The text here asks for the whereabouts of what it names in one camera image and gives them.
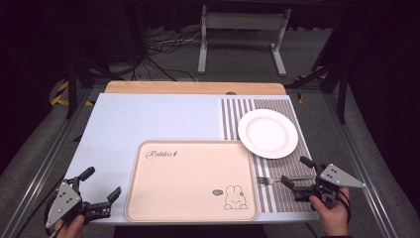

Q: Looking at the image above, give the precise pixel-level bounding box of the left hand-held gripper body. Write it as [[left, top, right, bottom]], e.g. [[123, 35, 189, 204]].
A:
[[45, 178, 112, 230]]

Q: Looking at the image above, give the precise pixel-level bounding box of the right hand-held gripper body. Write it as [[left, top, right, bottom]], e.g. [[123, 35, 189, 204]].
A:
[[292, 163, 368, 203]]

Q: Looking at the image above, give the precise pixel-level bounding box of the silver metal fork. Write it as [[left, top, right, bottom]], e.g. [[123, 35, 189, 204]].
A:
[[257, 176, 315, 186]]

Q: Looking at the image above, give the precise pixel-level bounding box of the person's left hand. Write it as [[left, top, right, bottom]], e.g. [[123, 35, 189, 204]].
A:
[[53, 214, 86, 238]]

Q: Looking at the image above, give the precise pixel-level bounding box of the person's right hand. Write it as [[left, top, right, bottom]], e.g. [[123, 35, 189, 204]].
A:
[[308, 186, 352, 237]]

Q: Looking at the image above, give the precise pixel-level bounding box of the grey striped placemat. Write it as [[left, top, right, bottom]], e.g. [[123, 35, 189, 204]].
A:
[[220, 97, 317, 213]]

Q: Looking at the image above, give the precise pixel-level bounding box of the white round plate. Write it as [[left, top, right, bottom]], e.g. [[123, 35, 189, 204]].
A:
[[237, 108, 299, 160]]

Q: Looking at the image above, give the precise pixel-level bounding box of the light blue table mat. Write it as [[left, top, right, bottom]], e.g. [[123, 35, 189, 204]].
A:
[[63, 92, 320, 226]]

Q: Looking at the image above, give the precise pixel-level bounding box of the beige tray with bunny print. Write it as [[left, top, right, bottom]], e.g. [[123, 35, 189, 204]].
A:
[[124, 140, 260, 223]]

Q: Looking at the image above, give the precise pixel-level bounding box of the black tripod stand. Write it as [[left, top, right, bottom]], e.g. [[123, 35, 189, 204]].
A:
[[64, 58, 115, 121], [285, 60, 349, 125]]

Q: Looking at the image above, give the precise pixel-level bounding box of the yellow black hazard tape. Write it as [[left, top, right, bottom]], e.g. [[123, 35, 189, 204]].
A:
[[50, 80, 96, 107]]

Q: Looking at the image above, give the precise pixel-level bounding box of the grey metal stand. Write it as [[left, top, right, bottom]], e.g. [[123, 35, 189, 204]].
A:
[[197, 4, 292, 77]]

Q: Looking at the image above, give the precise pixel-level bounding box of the aluminium frame rail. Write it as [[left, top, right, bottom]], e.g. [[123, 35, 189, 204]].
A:
[[0, 86, 97, 238], [321, 91, 402, 238]]

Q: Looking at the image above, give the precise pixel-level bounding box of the bundle of floor cables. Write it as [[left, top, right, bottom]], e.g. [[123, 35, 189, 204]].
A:
[[132, 28, 203, 82]]

